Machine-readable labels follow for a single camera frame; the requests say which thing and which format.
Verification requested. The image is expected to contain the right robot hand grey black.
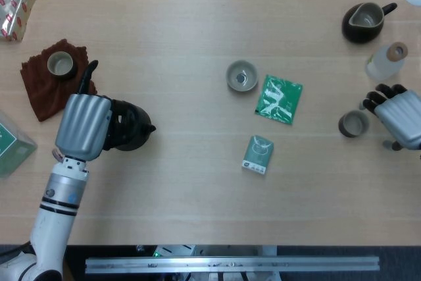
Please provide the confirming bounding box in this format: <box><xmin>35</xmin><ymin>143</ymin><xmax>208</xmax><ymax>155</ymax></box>
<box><xmin>358</xmin><ymin>83</ymin><xmax>421</xmax><ymax>152</ymax></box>

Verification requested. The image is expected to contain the left robot hand grey black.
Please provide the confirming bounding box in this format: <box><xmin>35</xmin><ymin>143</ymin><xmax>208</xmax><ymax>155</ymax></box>
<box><xmin>54</xmin><ymin>59</ymin><xmax>114</xmax><ymax>162</ymax></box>

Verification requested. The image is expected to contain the black cast iron teapot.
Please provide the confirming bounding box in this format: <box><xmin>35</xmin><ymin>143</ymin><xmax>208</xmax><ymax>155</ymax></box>
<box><xmin>105</xmin><ymin>98</ymin><xmax>157</xmax><ymax>153</ymax></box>

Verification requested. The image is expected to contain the clear box with green label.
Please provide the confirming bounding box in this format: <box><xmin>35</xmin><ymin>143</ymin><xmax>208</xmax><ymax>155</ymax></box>
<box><xmin>0</xmin><ymin>109</ymin><xmax>38</xmax><ymax>178</ymax></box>

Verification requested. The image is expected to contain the brown tea cloth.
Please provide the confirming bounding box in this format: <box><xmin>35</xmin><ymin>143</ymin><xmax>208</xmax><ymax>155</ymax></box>
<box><xmin>20</xmin><ymin>38</ymin><xmax>98</xmax><ymax>122</ymax></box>

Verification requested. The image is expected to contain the frosted glass bottle wooden cap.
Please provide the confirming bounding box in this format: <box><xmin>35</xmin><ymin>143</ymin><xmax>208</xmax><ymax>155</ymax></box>
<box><xmin>364</xmin><ymin>41</ymin><xmax>409</xmax><ymax>82</ymax></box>

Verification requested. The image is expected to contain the green foil tea sachet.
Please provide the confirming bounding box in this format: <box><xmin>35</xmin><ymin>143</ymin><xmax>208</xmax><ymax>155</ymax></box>
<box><xmin>254</xmin><ymin>74</ymin><xmax>304</xmax><ymax>126</ymax></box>

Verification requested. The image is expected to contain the gold foil bag red print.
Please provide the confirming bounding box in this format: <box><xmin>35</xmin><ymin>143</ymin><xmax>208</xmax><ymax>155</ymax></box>
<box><xmin>0</xmin><ymin>0</ymin><xmax>43</xmax><ymax>42</ymax></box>

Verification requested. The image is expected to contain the small green tea box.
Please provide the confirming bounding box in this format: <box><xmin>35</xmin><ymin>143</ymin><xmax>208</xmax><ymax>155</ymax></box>
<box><xmin>241</xmin><ymin>134</ymin><xmax>275</xmax><ymax>174</ymax></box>

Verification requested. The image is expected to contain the grey ceramic bowl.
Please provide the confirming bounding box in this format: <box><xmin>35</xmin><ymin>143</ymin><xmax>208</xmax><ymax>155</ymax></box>
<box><xmin>225</xmin><ymin>59</ymin><xmax>259</xmax><ymax>93</ymax></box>

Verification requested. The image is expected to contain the dark ceramic pitcher with handle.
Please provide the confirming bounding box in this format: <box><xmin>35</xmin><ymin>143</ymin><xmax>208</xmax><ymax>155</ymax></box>
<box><xmin>341</xmin><ymin>2</ymin><xmax>398</xmax><ymax>44</ymax></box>

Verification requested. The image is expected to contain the aluminium profile rail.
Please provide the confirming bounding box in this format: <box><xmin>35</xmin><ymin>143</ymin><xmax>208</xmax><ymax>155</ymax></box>
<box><xmin>85</xmin><ymin>255</ymin><xmax>381</xmax><ymax>274</ymax></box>

